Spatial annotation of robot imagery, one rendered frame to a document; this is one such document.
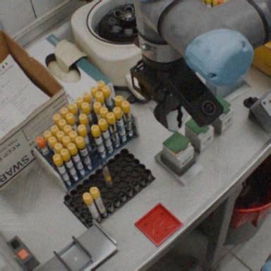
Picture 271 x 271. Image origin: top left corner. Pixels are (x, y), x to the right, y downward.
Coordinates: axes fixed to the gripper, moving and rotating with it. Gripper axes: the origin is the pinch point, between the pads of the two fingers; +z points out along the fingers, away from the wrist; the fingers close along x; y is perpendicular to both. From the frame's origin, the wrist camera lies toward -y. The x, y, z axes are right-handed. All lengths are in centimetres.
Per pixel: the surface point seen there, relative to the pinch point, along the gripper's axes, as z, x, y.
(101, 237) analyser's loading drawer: 9.2, 22.8, -2.6
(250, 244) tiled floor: 101, -28, -12
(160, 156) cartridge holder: 9.8, 2.6, 2.7
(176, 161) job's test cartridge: 7.3, 2.1, -1.5
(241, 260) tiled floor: 101, -20, -14
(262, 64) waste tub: 10.5, -32.6, 3.3
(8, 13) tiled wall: 0, 4, 56
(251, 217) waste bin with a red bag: 62, -22, -11
